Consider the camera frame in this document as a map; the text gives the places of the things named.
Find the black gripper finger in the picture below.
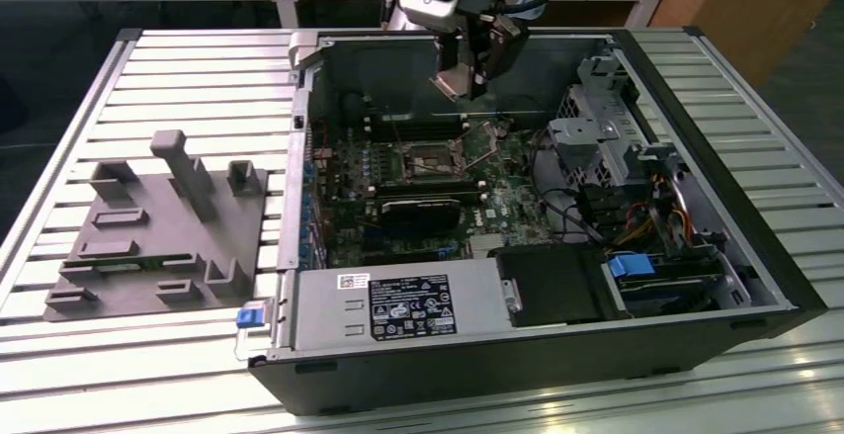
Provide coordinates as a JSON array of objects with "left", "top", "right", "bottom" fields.
[
  {"left": 471, "top": 16, "right": 531, "bottom": 103},
  {"left": 435, "top": 32, "right": 471, "bottom": 78}
]

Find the silver square CPU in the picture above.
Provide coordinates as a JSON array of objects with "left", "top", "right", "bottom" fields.
[{"left": 431, "top": 65, "right": 477, "bottom": 103}]

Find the metal socket cover frame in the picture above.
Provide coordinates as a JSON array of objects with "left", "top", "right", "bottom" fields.
[{"left": 453, "top": 121, "right": 513, "bottom": 168}]

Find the RAM slot with white clips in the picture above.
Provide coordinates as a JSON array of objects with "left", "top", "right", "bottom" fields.
[{"left": 369, "top": 125, "right": 463, "bottom": 133}]

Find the CPU socket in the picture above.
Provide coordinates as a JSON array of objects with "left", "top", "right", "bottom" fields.
[{"left": 399, "top": 140, "right": 467, "bottom": 182}]

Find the long black expansion slot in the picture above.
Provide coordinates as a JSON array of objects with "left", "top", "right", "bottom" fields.
[{"left": 375, "top": 180, "right": 481, "bottom": 202}]

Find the silver metal drive cage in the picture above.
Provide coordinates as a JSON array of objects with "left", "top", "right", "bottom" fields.
[{"left": 545, "top": 55, "right": 680, "bottom": 188}]

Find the green motherboard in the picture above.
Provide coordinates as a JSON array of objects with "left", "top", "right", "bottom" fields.
[{"left": 305, "top": 112, "right": 548, "bottom": 267}]

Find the black graphics card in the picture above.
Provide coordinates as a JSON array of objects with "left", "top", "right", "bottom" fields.
[{"left": 379, "top": 198, "right": 463, "bottom": 237}]

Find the small silver heatsink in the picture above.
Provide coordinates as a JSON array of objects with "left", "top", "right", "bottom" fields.
[{"left": 468, "top": 234, "right": 504, "bottom": 257}]

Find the brown wooden cabinet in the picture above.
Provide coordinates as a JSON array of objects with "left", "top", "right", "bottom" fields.
[{"left": 649, "top": 0, "right": 844, "bottom": 87}]

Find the blue disk carrier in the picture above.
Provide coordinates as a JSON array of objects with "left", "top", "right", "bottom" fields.
[{"left": 607, "top": 253, "right": 656, "bottom": 283}]

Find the black plastic shroud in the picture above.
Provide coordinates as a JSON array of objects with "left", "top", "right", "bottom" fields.
[{"left": 493, "top": 244, "right": 625, "bottom": 329}]

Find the grey power supply unit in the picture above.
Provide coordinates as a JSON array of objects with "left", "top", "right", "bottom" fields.
[{"left": 289, "top": 255, "right": 513, "bottom": 351}]

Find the black disk drive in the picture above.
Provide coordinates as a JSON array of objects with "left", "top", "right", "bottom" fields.
[{"left": 616, "top": 258, "right": 724, "bottom": 315}]

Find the grey plastic parts rack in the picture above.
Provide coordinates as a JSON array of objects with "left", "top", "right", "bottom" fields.
[{"left": 40, "top": 130, "right": 272, "bottom": 324}]

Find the blue case latch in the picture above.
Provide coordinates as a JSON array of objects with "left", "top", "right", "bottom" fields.
[{"left": 235, "top": 306, "right": 267, "bottom": 330}]

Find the black open PC case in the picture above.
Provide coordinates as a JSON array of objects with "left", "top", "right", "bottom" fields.
[{"left": 247, "top": 26, "right": 829, "bottom": 418}]

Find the black internal cable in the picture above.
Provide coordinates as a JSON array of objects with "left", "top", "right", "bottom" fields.
[{"left": 531, "top": 130, "right": 612, "bottom": 250}]

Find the yellow orange wire bundle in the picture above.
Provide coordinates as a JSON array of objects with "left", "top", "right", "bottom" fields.
[{"left": 616, "top": 201, "right": 693, "bottom": 250}]

